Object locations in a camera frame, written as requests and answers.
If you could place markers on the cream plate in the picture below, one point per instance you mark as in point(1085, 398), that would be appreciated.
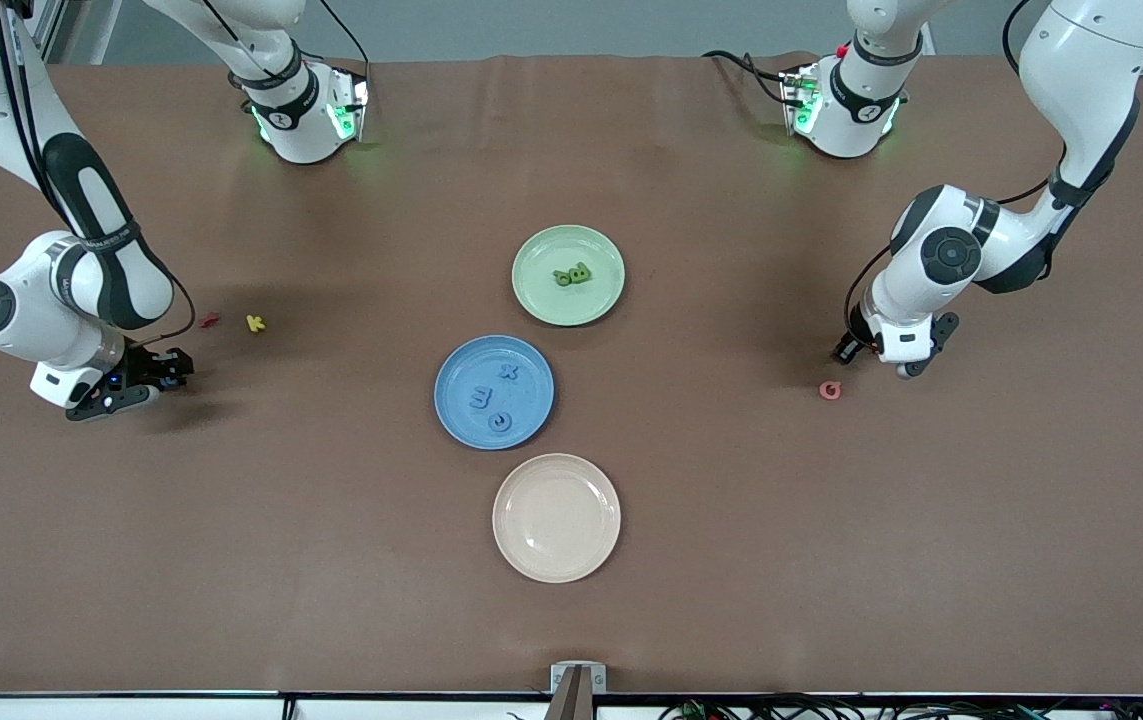
point(556, 518)

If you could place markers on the yellow foam letter k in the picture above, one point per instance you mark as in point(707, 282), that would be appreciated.
point(254, 322)

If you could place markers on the pale green plate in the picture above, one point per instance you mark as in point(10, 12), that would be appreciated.
point(551, 300)

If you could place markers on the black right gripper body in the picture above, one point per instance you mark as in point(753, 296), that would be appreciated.
point(147, 364)

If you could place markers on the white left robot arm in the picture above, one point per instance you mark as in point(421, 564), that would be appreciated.
point(1081, 60)

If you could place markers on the blue foam letter m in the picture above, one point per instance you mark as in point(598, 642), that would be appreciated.
point(480, 398)

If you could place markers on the green foam letter B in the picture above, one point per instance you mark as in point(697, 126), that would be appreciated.
point(582, 271)

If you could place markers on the red foam letter r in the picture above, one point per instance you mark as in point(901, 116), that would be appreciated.
point(209, 320)

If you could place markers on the pink foam letter Q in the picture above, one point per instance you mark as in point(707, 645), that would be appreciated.
point(830, 390)

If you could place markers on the green foam letter P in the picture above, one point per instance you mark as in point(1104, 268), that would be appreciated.
point(563, 279)

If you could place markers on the grey metal mount bracket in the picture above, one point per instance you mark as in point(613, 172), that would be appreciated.
point(557, 680)

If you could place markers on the camera mount post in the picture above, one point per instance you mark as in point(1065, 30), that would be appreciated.
point(571, 702)

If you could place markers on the brown table cover sheet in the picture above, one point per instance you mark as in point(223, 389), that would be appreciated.
point(831, 600)

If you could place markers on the blue plate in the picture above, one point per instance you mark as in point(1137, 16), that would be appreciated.
point(461, 370)

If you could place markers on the blue foam letter x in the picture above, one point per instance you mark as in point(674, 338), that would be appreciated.
point(508, 371)

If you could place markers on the blue foam letter e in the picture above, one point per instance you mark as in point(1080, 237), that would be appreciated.
point(501, 422)

